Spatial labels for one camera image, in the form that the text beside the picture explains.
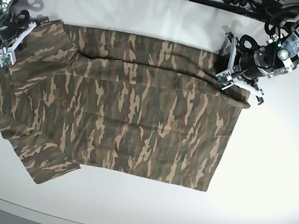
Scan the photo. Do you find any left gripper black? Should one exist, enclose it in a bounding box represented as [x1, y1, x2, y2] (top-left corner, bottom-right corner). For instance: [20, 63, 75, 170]
[213, 35, 279, 81]

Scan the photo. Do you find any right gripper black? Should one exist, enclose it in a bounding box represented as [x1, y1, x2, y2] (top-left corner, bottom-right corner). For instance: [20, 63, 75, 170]
[0, 7, 30, 47]

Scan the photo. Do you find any camouflage T-shirt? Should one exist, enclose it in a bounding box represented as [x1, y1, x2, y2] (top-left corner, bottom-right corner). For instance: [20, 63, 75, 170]
[0, 21, 249, 191]

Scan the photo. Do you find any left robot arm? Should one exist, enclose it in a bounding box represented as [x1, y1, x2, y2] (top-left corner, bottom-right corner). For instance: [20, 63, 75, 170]
[216, 6, 299, 84]

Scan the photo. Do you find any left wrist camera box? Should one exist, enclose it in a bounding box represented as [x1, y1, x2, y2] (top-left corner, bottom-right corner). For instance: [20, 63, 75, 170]
[215, 70, 235, 90]

